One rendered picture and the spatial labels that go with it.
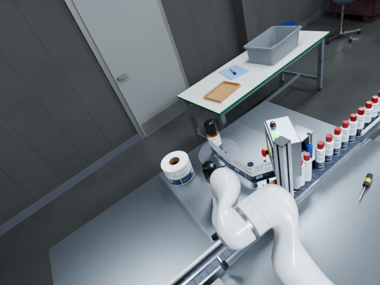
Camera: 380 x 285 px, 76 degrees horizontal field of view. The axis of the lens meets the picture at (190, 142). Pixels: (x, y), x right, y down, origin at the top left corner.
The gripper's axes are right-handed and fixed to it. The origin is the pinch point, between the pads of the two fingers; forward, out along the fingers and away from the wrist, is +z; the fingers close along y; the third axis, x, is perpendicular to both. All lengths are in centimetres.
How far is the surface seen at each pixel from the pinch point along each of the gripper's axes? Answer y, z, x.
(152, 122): 270, 86, -9
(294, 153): -17, -39, -32
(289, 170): -16.8, -33.8, -27.0
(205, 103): 138, 37, -60
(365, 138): -5, 38, -87
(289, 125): -9, -42, -41
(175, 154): 70, -8, -1
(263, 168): 14.6, 2.3, -28.4
